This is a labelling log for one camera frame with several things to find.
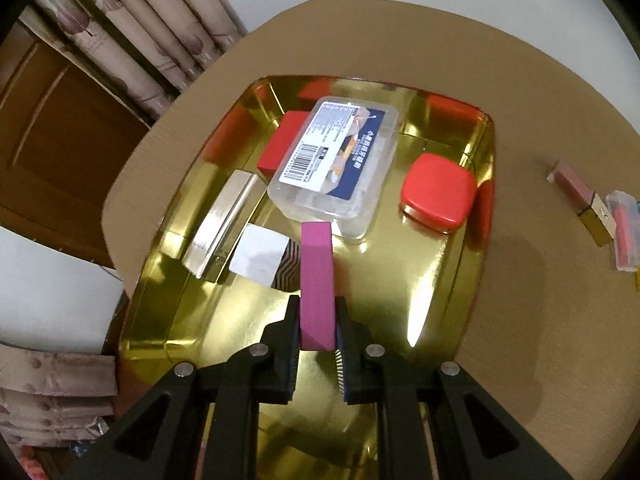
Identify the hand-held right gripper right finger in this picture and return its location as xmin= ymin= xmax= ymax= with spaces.
xmin=334 ymin=296 xmax=576 ymax=480

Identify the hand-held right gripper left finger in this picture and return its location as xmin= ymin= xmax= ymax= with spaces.
xmin=59 ymin=294 xmax=302 ymax=480

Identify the pink rectangular block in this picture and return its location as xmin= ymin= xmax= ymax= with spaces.
xmin=299 ymin=221 xmax=339 ymax=352

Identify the gold metal tray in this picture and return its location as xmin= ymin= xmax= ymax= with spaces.
xmin=117 ymin=74 xmax=497 ymax=480

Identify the black patterned card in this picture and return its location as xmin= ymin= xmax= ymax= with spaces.
xmin=269 ymin=240 xmax=304 ymax=292

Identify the silver rectangular box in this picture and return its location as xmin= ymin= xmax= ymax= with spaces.
xmin=182 ymin=169 xmax=267 ymax=281

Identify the red rounded square case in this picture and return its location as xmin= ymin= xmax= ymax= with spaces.
xmin=399 ymin=153 xmax=476 ymax=234

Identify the clear plastic box with label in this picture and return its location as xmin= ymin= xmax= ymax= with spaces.
xmin=266 ymin=95 xmax=404 ymax=234

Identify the red square box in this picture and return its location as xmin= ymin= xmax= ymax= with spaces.
xmin=256 ymin=110 xmax=307 ymax=178

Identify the pink and gold lipstick tube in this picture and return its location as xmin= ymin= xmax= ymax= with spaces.
xmin=546 ymin=160 xmax=618 ymax=248

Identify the brown wooden door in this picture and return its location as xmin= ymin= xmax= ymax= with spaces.
xmin=0 ymin=20 xmax=153 ymax=268

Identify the clear case with pink items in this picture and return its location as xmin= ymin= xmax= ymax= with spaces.
xmin=602 ymin=190 xmax=640 ymax=273

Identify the beige patterned curtain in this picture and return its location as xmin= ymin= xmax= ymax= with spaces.
xmin=19 ymin=0 xmax=251 ymax=123

